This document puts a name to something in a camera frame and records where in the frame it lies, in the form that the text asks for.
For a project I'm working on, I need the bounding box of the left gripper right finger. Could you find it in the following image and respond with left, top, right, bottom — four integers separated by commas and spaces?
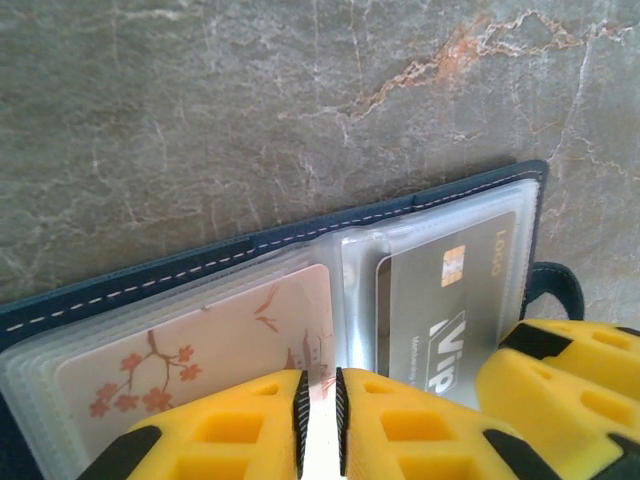
333, 367, 564, 480

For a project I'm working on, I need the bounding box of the grey VIP card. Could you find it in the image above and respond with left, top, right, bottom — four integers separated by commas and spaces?
387, 210, 527, 397

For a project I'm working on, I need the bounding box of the navy blue card holder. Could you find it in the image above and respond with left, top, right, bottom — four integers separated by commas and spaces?
0, 158, 587, 480

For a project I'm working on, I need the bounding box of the dark card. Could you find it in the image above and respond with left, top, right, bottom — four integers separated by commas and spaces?
373, 255, 396, 376

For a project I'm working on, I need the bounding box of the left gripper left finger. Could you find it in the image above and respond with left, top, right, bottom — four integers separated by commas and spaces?
92, 368, 312, 480

